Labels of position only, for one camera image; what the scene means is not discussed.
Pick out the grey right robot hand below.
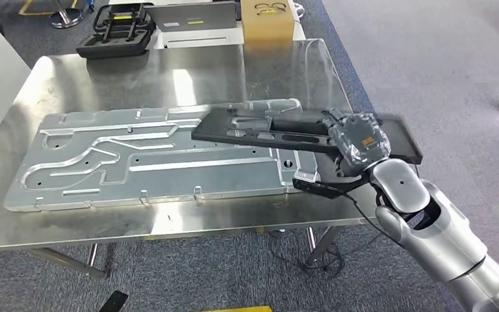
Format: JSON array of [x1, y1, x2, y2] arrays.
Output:
[[320, 107, 392, 178]]

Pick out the black plastic panel part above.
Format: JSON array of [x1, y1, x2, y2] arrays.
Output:
[[191, 104, 424, 166]]

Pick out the stainless steel workbench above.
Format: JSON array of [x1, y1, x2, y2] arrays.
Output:
[[0, 38, 381, 287]]

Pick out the black flat robot part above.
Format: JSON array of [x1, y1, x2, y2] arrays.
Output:
[[99, 291, 129, 312]]

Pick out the clear plastic sheet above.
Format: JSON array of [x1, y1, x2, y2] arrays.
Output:
[[240, 38, 355, 115]]

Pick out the brown cardboard box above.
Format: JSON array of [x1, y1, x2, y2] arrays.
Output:
[[240, 0, 296, 43]]

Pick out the aluminium fixture plate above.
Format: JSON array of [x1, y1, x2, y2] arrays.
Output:
[[3, 97, 322, 213]]

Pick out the grey metal case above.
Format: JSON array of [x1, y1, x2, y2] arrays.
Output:
[[144, 1, 238, 34]]

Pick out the black foam tray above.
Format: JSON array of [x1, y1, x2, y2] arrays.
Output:
[[75, 2, 157, 60]]

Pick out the black right wrist camera bracket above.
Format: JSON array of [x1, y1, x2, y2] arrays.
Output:
[[292, 172, 373, 200]]

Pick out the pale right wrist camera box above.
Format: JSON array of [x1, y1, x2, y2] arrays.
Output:
[[293, 170, 320, 185]]

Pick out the black floor cables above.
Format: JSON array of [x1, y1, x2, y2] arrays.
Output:
[[270, 230, 346, 278]]

